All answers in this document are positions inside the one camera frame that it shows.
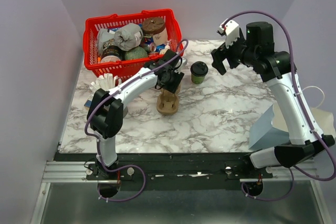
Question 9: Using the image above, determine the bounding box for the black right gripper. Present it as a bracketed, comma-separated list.
[211, 29, 258, 75]

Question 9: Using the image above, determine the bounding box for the brown cardboard cup carrier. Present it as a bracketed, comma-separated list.
[156, 84, 181, 115]

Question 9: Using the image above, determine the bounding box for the black plastic cup lid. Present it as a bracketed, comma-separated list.
[190, 61, 208, 77]

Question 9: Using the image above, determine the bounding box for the white paper takeout bag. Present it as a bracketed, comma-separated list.
[271, 85, 336, 142]

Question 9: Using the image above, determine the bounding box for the green paper coffee cup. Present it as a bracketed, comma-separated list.
[191, 72, 207, 85]

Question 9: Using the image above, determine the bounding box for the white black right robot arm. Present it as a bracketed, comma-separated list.
[211, 20, 335, 178]

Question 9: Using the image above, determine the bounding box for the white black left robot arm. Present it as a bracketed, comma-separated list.
[85, 50, 187, 179]

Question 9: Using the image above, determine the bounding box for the small pump lotion bottle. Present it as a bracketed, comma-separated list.
[159, 40, 171, 55]

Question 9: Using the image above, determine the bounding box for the green round sponge ball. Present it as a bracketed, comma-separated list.
[124, 46, 148, 60]

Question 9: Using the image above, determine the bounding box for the brown lidded beige jar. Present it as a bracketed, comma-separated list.
[142, 17, 168, 46]

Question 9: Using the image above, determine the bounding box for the grey rolled cloth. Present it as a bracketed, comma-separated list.
[113, 23, 143, 51]

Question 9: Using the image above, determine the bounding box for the white paper straws bundle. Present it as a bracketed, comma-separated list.
[90, 73, 122, 92]

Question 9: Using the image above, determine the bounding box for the dark labelled snack bag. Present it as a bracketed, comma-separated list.
[97, 28, 123, 63]

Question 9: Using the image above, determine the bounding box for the blue napkin box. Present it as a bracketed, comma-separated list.
[83, 99, 92, 111]

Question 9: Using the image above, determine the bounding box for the light blue paper bag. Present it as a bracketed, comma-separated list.
[248, 102, 289, 151]

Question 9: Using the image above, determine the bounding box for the red plastic shopping basket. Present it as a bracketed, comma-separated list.
[82, 8, 182, 81]

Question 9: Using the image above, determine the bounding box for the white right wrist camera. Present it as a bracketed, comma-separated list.
[217, 19, 240, 49]

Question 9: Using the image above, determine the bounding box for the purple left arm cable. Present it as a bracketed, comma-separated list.
[84, 39, 189, 203]

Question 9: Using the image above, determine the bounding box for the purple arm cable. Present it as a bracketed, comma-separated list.
[223, 10, 336, 202]
[84, 39, 189, 203]

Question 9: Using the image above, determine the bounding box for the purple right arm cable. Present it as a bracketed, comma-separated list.
[223, 10, 336, 202]

